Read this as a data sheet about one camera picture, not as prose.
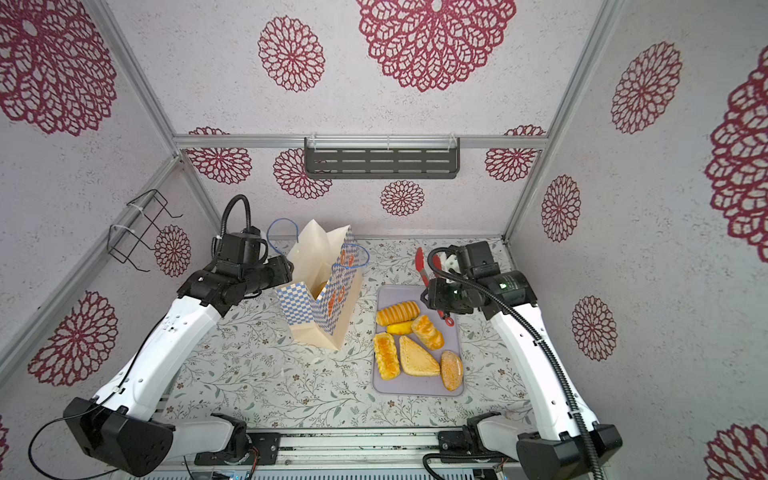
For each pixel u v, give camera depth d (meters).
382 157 0.92
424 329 0.87
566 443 0.36
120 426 0.37
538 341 0.41
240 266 0.55
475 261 0.52
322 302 0.73
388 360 0.85
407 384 0.83
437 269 0.79
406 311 0.95
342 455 0.73
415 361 0.84
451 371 0.81
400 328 0.90
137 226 0.78
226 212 0.56
